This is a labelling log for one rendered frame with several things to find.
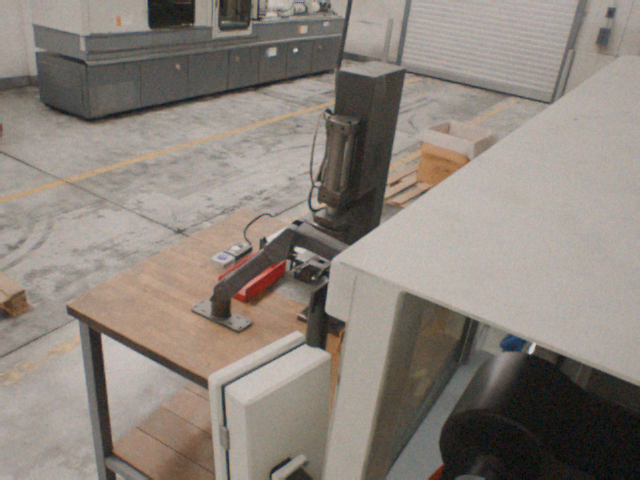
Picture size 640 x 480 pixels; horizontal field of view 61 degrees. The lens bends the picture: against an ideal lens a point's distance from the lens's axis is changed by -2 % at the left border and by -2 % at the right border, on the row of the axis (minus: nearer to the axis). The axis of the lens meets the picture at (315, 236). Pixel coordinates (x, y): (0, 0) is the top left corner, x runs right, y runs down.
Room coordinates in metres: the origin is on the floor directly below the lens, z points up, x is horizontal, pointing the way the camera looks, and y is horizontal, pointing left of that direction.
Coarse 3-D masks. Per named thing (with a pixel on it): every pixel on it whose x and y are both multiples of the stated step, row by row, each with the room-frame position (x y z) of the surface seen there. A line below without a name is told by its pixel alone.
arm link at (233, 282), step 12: (264, 252) 1.39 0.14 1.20; (252, 264) 1.41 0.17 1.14; (264, 264) 1.39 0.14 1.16; (276, 264) 1.37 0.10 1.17; (228, 276) 1.43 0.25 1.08; (240, 276) 1.42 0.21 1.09; (252, 276) 1.40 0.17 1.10; (216, 288) 1.43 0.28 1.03; (228, 288) 1.42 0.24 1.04; (240, 288) 1.42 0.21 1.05
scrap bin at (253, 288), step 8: (240, 264) 1.71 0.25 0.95; (280, 264) 1.74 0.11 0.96; (264, 272) 1.76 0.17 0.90; (272, 272) 1.69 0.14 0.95; (280, 272) 1.74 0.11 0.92; (256, 280) 1.70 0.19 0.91; (264, 280) 1.65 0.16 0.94; (272, 280) 1.70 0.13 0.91; (248, 288) 1.56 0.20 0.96; (256, 288) 1.61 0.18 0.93; (264, 288) 1.65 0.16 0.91; (240, 296) 1.56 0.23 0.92; (248, 296) 1.57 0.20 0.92
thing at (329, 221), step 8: (352, 200) 1.90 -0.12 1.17; (360, 200) 1.91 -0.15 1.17; (328, 208) 1.74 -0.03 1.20; (344, 208) 1.81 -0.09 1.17; (352, 208) 1.80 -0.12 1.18; (360, 208) 1.87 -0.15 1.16; (304, 216) 1.78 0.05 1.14; (312, 216) 1.79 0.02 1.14; (320, 216) 1.71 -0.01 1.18; (328, 216) 1.71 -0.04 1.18; (336, 216) 1.72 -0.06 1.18; (344, 216) 1.75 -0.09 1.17; (312, 224) 1.73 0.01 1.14; (320, 224) 1.72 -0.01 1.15; (328, 224) 1.69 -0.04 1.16; (336, 224) 1.69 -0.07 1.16; (344, 224) 1.73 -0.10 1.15; (352, 224) 1.76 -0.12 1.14; (328, 232) 1.70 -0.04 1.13; (336, 232) 1.68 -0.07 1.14; (344, 232) 1.69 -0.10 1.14; (352, 232) 1.74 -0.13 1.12; (344, 240) 1.68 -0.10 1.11
